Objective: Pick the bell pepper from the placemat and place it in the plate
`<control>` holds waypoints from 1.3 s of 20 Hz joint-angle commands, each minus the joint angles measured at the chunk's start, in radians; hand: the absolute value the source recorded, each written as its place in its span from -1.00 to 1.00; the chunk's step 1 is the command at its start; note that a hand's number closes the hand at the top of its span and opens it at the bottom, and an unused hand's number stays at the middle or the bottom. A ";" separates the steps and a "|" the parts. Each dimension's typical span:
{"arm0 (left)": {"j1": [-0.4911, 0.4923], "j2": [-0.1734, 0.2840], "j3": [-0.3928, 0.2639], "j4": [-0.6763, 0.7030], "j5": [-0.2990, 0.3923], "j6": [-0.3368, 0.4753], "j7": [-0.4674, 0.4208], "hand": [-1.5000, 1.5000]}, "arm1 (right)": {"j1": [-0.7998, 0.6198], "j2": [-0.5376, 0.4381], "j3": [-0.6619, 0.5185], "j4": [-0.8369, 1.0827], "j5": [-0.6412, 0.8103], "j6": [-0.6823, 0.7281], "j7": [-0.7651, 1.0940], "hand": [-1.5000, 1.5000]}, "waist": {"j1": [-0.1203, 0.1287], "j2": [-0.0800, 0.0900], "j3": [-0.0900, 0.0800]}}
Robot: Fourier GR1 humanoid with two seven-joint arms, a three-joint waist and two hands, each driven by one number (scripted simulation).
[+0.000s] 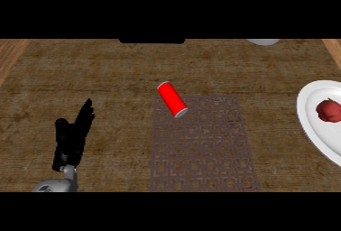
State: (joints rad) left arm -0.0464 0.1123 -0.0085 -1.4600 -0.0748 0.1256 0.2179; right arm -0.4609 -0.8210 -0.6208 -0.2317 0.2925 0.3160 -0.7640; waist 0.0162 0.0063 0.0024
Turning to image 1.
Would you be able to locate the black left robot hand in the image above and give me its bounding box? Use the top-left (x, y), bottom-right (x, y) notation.
top-left (51, 97), bottom-right (98, 173)

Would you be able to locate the brown lattice placemat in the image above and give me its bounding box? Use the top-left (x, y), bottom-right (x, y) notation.
top-left (148, 94), bottom-right (263, 193)

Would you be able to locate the white plate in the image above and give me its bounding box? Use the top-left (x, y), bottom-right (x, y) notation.
top-left (296, 79), bottom-right (341, 168)

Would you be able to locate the red bell pepper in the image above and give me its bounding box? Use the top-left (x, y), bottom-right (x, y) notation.
top-left (315, 97), bottom-right (341, 124)

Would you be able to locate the red can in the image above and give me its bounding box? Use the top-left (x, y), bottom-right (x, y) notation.
top-left (157, 80), bottom-right (190, 119)

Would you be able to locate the black appliance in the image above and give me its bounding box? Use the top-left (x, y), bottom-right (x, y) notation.
top-left (117, 38), bottom-right (187, 45)

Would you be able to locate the pale grey round object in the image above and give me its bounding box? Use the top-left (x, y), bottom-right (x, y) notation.
top-left (246, 38), bottom-right (281, 47)

